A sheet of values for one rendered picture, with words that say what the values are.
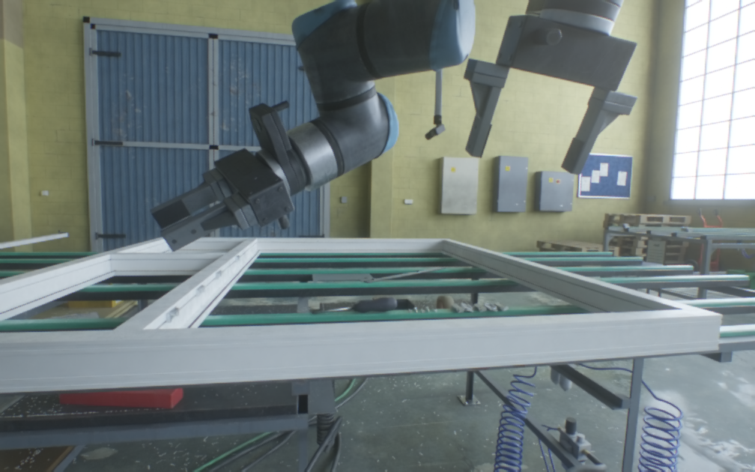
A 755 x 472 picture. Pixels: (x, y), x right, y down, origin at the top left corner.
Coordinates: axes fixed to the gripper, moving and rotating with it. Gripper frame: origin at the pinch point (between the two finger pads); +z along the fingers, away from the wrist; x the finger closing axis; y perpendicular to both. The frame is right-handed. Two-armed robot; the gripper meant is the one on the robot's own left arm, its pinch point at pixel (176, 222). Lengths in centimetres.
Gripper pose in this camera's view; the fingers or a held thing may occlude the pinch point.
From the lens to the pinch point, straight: 54.1
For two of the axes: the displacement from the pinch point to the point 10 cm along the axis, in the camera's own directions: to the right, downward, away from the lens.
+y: 1.4, 7.3, 6.6
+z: -7.8, 4.9, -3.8
